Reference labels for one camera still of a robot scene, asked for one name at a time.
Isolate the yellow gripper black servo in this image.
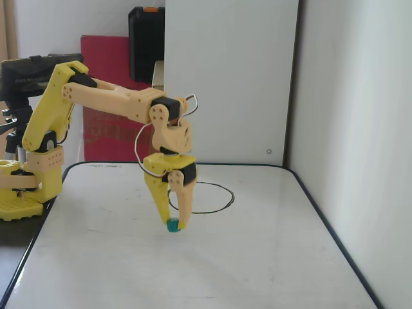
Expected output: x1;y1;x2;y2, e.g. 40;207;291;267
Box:
143;153;198;230

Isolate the yellow robot base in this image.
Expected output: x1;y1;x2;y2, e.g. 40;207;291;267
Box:
0;145;64;222

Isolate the white BIC whiteboard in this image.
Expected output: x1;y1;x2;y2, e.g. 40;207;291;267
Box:
0;162;386;309

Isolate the beige cardboard piece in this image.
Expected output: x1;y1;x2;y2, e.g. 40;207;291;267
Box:
152;60;166;90

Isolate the white upright panel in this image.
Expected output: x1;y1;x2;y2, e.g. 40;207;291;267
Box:
164;0;299;166

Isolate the red cardboard box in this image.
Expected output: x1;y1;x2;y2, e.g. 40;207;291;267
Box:
80;34;156;163

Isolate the black case orange latch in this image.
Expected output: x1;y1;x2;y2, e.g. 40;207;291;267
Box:
127;6;166;83

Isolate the black and grey tripod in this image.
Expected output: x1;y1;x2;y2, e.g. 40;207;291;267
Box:
0;96;34;162

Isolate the beige curtain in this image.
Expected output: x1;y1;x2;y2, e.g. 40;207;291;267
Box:
0;0;17;62

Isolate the white red wrist servo cable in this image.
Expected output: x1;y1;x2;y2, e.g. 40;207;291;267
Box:
134;94;201;180

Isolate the white red shoulder servo cable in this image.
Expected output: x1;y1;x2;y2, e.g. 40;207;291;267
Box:
55;104;75;146

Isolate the black camera on tripod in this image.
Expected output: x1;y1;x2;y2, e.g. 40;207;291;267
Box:
0;53;85;104

